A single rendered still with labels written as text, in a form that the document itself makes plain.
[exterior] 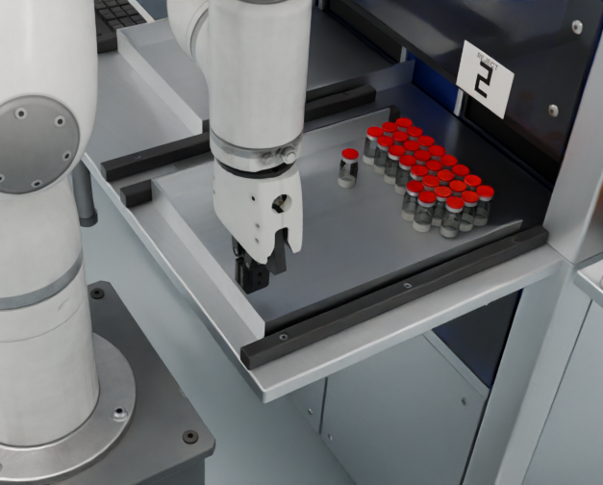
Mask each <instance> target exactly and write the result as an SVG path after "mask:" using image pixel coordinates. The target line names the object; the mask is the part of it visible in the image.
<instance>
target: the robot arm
mask: <svg viewBox="0 0 603 485"><path fill-rule="evenodd" d="M312 3H313V0H167V14H168V21H169V25H170V30H171V33H172V35H173V37H174V38H175V40H176V42H177V44H178V45H179V47H180V48H181V50H182V51H183V52H184V53H185V54H186V55H187V56H188V57H189V58H190V59H191V60H192V61H193V62H194V63H195V64H196V65H197V66H198V67H199V68H200V69H201V71H202V73H203V75H204V77H205V80H206V83H207V86H208V90H209V98H210V148H211V150H212V152H213V154H214V178H213V199H214V210H215V213H216V214H217V216H218V218H219V219H220V220H221V222H222V223H223V224H224V225H225V227H226V228H227V229H228V230H229V231H230V233H231V234H232V245H233V251H234V254H235V255H236V256H237V257H238V258H237V259H236V261H235V280H236V281H237V282H238V283H239V285H240V286H241V287H242V289H243V290H244V291H245V292H246V294H251V293H253V292H255V291H258V290H260V289H263V288H265V287H267V286H268V284H269V272H271V273H272V274H274V275H278V274H280V273H283V272H285V271H287V264H286V254H285V245H286V246H287V247H288V248H289V249H290V250H291V251H292V253H295V252H298V251H300V249H301V244H302V225H303V210H302V191H301V183H300V176H299V171H298V167H297V166H296V164H295V161H296V158H298V156H299V155H300V153H301V151H302V142H303V129H304V114H305V101H306V86H307V73H308V59H309V45H310V31H311V17H312ZM97 96H98V58H97V41H96V26H95V13H94V1H93V0H0V485H45V484H49V483H54V482H58V481H60V480H63V479H66V478H68V477H70V476H73V475H75V474H77V473H79V472H82V471H84V470H86V469H88V468H90V467H91V466H93V465H94V464H95V463H97V462H98V461H99V460H101V459H102V458H104V457H105V456H106V455H107V454H108V453H109V452H110V451H111V450H112V449H113V448H114V447H115V446H116V445H117V444H118V443H119V441H120V440H121V438H122V437H123V436H124V434H125V433H126V431H127V429H128V427H129V425H130V423H131V421H132V419H133V416H134V413H135V408H136V404H137V387H136V381H135V377H134V373H133V371H132V368H131V366H130V364H129V362H128V360H127V359H126V358H125V356H124V355H123V354H122V353H121V351H120V350H119V349H118V348H117V347H115V346H114V345H113V344H112V343H110V342H109V341H108V340H106V339H104V338H102V337H101V336H99V335H97V334H95V333H93V332H92V326H91V317H90V309H89V301H88V284H87V278H86V270H85V261H84V253H83V246H82V236H81V228H80V221H79V216H78V210H77V206H76V202H75V198H74V194H73V190H72V188H71V185H70V182H69V179H68V176H67V174H68V173H69V172H70V171H71V170H72V169H73V168H74V167H75V166H76V165H77V164H78V163H79V162H80V160H81V159H82V157H83V155H84V153H85V151H86V149H87V147H88V143H89V141H90V138H91V135H92V131H93V127H94V122H95V118H96V111H97Z"/></svg>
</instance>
